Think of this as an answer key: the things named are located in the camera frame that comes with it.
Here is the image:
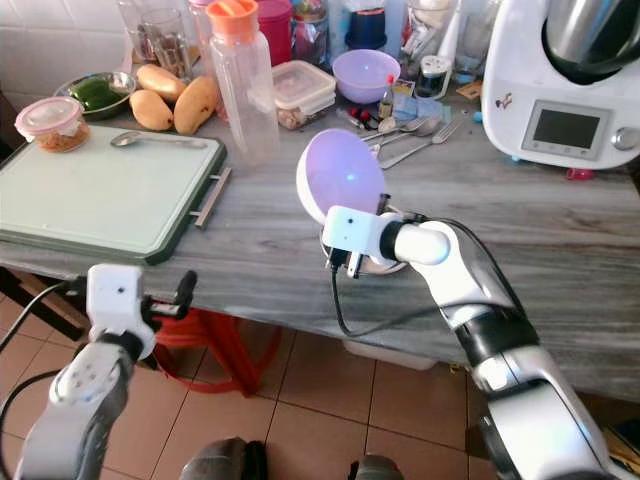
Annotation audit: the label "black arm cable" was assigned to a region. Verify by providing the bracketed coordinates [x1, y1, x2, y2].
[0, 281, 91, 480]
[329, 250, 473, 339]

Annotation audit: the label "round metal plate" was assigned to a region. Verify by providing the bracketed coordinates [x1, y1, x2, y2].
[320, 224, 413, 277]

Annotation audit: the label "dark blue cup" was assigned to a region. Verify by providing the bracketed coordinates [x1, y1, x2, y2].
[344, 5, 390, 52]

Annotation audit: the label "red plastic stool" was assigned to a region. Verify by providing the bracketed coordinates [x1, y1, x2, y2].
[155, 307, 267, 397]

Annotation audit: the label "pink lidded plastic food tub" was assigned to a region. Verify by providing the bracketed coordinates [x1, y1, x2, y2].
[15, 96, 90, 154]

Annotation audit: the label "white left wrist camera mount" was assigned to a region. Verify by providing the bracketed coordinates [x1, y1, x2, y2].
[86, 263, 158, 358]

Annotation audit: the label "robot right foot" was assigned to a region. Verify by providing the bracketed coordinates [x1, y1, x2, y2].
[345, 455, 407, 480]

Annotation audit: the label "metal bowl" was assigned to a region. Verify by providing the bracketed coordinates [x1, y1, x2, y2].
[55, 70, 140, 117]

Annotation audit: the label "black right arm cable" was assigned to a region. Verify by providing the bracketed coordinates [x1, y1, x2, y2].
[329, 250, 473, 339]

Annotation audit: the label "metal fork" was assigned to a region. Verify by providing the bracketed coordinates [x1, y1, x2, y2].
[379, 121, 463, 170]

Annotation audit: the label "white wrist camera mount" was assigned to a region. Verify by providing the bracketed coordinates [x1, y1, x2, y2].
[86, 263, 158, 358]
[322, 205, 402, 267]

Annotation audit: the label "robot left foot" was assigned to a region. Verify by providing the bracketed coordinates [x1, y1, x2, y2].
[179, 437, 267, 480]

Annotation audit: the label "clear square lidded container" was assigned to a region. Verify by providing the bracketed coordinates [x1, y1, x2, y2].
[272, 60, 338, 131]

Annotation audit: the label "pale green tray dark rim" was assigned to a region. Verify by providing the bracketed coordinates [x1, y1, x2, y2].
[0, 124, 234, 267]

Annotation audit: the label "metal spoon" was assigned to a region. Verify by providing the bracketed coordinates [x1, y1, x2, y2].
[363, 116, 447, 141]
[110, 130, 210, 151]

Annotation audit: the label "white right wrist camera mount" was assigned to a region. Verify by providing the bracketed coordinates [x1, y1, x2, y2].
[322, 205, 402, 267]

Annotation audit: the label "pink plastic bottle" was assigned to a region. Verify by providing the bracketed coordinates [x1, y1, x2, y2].
[190, 0, 218, 71]

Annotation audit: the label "clear bottle orange cap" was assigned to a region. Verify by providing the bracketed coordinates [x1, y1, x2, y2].
[205, 0, 282, 167]

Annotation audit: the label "small bottle red cap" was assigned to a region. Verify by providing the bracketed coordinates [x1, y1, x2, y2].
[377, 74, 397, 120]

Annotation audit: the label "yellow mango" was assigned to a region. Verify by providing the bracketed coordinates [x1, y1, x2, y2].
[129, 89, 176, 133]
[173, 75, 222, 137]
[137, 64, 192, 102]

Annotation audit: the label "red plastic container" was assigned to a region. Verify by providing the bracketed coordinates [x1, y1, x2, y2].
[256, 0, 294, 67]

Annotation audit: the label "purple plastic bowl white outside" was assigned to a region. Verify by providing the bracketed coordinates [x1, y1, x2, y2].
[296, 129, 387, 228]

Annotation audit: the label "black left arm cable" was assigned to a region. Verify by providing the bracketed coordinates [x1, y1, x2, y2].
[0, 281, 91, 480]

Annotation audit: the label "green vegetable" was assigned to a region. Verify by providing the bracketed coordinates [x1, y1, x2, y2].
[68, 76, 127, 111]

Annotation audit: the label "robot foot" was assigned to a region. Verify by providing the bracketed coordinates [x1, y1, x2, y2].
[179, 437, 267, 480]
[345, 455, 407, 480]

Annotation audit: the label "glass jar dark contents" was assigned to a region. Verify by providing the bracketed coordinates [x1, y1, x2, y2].
[139, 8, 192, 77]

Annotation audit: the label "white plastic box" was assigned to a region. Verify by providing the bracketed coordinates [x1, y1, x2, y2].
[339, 338, 437, 372]

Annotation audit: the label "white kitchen food processor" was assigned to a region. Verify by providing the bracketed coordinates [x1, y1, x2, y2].
[481, 0, 640, 172]

